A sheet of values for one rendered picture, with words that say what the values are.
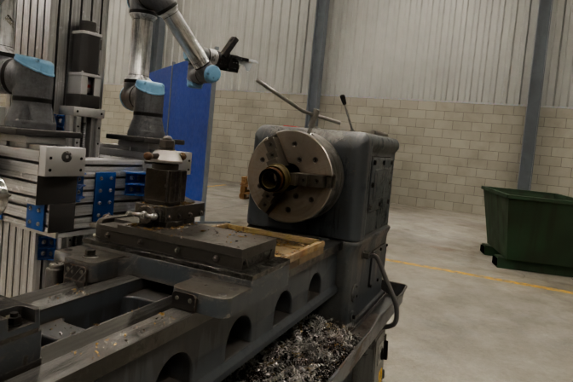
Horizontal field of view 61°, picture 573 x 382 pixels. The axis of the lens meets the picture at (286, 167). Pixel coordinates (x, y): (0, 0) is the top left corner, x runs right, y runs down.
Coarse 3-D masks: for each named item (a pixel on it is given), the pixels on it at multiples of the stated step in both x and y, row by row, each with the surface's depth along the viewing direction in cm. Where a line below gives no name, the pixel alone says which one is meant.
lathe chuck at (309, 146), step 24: (288, 144) 163; (312, 144) 160; (264, 168) 167; (288, 168) 173; (312, 168) 160; (336, 168) 161; (288, 192) 163; (312, 192) 160; (336, 192) 163; (288, 216) 163; (312, 216) 160
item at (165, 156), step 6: (156, 150) 115; (162, 150) 114; (168, 150) 115; (162, 156) 113; (168, 156) 113; (174, 156) 114; (180, 156) 117; (156, 162) 113; (162, 162) 113; (168, 162) 113; (174, 162) 114; (180, 162) 115
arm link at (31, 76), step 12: (12, 60) 155; (24, 60) 151; (36, 60) 153; (0, 72) 153; (12, 72) 152; (24, 72) 151; (36, 72) 152; (48, 72) 155; (12, 84) 153; (24, 84) 152; (36, 84) 153; (48, 84) 156; (36, 96) 153; (48, 96) 156
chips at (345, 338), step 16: (304, 320) 168; (320, 320) 169; (288, 336) 153; (304, 336) 165; (320, 336) 154; (336, 336) 156; (352, 336) 166; (272, 352) 145; (288, 352) 149; (304, 352) 151; (320, 352) 138; (336, 352) 146; (240, 368) 136; (256, 368) 138; (272, 368) 135; (288, 368) 134; (304, 368) 134; (320, 368) 135; (336, 368) 139
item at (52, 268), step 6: (54, 264) 105; (60, 264) 105; (48, 270) 104; (54, 270) 104; (60, 270) 105; (48, 276) 104; (54, 276) 104; (60, 276) 105; (48, 282) 105; (54, 282) 104; (60, 282) 105
